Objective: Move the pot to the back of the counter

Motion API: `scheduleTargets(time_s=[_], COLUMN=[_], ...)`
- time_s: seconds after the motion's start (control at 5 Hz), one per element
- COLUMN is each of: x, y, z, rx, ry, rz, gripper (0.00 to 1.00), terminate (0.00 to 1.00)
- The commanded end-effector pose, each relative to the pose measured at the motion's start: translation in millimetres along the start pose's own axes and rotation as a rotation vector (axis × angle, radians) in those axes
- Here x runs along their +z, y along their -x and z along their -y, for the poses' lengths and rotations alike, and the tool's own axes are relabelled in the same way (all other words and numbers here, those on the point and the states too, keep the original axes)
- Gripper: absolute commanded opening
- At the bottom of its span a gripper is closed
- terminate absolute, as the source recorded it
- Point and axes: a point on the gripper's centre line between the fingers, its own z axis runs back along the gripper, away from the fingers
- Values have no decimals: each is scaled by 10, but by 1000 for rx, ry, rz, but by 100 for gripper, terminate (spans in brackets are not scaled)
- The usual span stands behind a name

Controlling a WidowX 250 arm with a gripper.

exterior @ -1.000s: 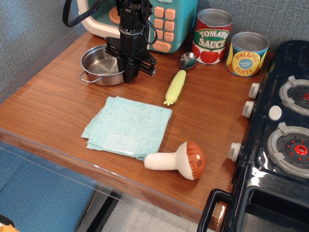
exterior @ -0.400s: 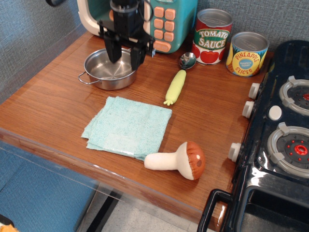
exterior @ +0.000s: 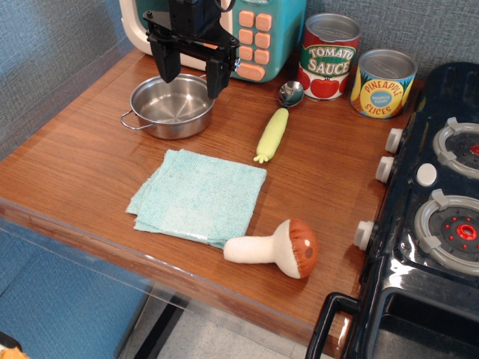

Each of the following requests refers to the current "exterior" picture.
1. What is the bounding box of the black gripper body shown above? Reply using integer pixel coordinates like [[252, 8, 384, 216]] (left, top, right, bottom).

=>
[[143, 1, 240, 71]]

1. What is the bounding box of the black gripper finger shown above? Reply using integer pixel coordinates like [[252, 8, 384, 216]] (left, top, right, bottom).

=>
[[150, 40, 181, 83], [206, 57, 233, 99]]

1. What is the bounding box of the small stainless steel pot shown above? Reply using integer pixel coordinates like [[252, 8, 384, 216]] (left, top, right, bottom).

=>
[[120, 73, 215, 140]]

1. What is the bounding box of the teal toy microwave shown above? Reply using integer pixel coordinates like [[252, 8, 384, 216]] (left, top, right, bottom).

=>
[[119, 0, 306, 83]]

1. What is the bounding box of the tomato sauce can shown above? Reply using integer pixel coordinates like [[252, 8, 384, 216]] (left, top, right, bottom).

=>
[[297, 13, 361, 100]]

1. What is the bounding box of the light blue folded cloth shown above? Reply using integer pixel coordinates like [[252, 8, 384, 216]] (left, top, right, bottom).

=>
[[126, 150, 266, 248]]

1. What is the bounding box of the pineapple slices can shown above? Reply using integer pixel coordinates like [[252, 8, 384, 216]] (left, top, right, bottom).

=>
[[350, 49, 418, 119]]

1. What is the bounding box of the white stove knob rear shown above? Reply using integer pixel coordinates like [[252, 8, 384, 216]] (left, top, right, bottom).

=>
[[385, 128, 403, 154]]

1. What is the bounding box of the white stove knob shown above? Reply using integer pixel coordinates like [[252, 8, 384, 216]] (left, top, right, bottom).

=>
[[375, 156, 394, 184], [385, 128, 403, 154], [353, 221, 375, 251]]

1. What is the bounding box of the plush brown white mushroom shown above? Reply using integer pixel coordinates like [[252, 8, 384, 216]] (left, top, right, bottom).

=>
[[223, 218, 319, 279]]

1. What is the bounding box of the white stove knob middle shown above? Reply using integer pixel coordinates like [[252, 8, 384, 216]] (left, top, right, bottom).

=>
[[375, 156, 394, 184]]

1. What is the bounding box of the white stove knob front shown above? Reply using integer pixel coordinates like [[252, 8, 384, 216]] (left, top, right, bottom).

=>
[[353, 221, 375, 251]]

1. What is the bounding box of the black toy stove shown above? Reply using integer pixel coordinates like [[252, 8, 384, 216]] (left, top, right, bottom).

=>
[[306, 62, 478, 358]]

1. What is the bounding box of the orange object bottom corner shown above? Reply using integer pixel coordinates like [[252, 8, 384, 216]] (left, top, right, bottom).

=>
[[0, 332, 29, 359]]

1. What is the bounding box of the spoon with yellow-green handle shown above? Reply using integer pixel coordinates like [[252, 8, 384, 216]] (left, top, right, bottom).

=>
[[253, 81, 304, 164]]

